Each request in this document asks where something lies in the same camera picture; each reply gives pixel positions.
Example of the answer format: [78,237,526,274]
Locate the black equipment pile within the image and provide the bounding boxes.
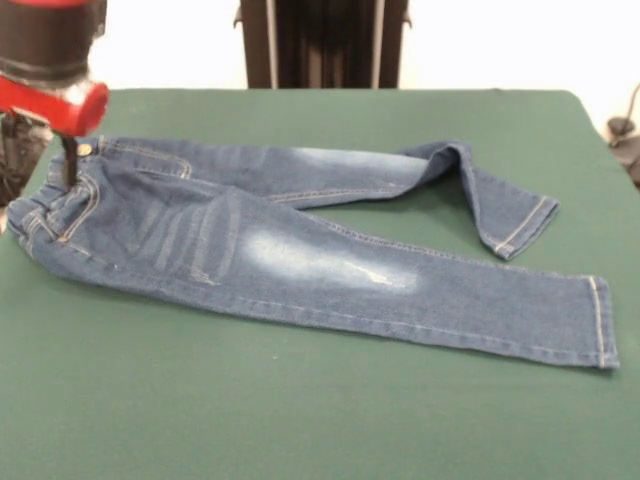
[0,110,54,206]

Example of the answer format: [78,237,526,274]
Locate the dark green table cloth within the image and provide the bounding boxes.
[0,88,640,480]

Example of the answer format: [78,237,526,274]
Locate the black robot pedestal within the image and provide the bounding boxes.
[238,0,412,90]

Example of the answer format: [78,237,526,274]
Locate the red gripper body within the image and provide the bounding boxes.
[0,74,110,137]

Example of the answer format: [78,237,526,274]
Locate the blue denim jeans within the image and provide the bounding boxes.
[5,135,621,372]

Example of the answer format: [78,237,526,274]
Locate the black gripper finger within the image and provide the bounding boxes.
[60,133,80,190]

